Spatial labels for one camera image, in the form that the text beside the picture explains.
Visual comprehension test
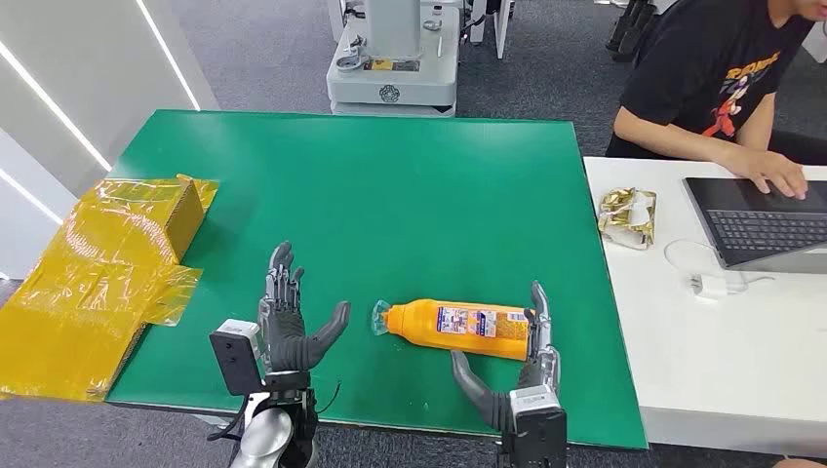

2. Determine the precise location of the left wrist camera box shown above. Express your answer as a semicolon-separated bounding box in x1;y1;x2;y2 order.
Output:
208;318;267;397

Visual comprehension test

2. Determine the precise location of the dark grey laptop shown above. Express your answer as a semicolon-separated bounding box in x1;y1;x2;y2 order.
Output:
683;176;827;276

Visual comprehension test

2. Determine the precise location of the yellow taped cardboard box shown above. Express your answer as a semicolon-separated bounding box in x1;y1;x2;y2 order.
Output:
0;173;221;404

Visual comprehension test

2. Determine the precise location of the orange bottle with clear cap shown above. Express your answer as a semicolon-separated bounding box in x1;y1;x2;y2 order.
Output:
371;297;533;363

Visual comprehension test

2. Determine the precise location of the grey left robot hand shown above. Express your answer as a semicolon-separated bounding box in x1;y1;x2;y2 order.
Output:
257;240;353;375

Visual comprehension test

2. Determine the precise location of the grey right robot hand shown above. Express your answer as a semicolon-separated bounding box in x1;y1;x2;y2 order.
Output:
450;281;563;433

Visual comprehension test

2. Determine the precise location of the white power adapter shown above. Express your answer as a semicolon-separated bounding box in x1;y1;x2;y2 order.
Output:
689;273;731;302

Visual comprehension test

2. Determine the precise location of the wall light strip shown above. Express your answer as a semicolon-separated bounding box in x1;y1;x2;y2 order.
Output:
135;0;202;112
0;39;115;174
0;168;64;226

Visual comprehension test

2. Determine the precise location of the thin white cable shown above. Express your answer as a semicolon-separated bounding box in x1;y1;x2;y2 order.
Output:
663;238;776;295

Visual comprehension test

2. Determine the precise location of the crumpled gold foil wrapper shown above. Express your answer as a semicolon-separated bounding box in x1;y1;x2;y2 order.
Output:
597;187;658;252

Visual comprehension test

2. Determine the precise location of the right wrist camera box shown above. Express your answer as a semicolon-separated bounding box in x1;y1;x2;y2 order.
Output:
499;386;570;468

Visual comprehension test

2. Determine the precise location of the white furniture leg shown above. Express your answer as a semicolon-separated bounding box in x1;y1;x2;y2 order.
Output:
493;0;513;60

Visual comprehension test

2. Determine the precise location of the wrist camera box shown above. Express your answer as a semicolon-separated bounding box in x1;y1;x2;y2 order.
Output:
208;318;267;397
499;386;570;468

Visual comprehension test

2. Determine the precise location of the person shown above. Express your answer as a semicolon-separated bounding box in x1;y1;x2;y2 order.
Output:
605;0;827;202

